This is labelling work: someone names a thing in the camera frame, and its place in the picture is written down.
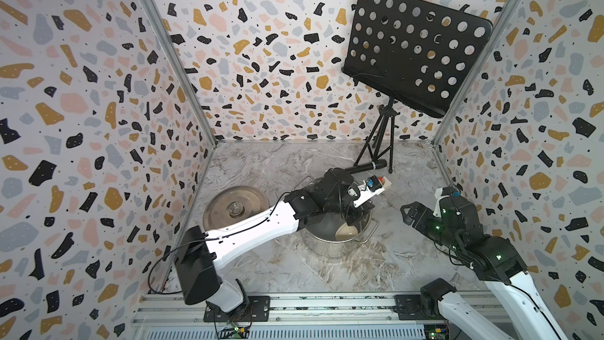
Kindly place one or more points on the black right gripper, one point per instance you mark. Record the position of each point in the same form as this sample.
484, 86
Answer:
417, 223

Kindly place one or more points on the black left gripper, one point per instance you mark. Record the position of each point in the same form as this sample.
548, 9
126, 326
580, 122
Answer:
359, 212

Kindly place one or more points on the stainless steel pot lid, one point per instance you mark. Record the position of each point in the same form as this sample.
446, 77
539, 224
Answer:
234, 205

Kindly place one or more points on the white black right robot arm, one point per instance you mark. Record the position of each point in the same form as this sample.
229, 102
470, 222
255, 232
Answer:
497, 264

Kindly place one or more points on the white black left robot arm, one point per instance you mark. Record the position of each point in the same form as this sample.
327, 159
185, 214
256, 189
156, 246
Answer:
202, 254

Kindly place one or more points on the black microphone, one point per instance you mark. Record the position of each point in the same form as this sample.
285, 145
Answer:
374, 165

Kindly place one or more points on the black music stand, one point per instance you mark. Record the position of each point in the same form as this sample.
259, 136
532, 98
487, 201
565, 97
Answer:
414, 52

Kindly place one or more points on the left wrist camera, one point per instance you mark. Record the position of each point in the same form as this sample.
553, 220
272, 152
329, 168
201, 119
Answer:
367, 189

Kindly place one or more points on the aluminium mounting rail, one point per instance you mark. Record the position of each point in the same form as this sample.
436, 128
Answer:
369, 315

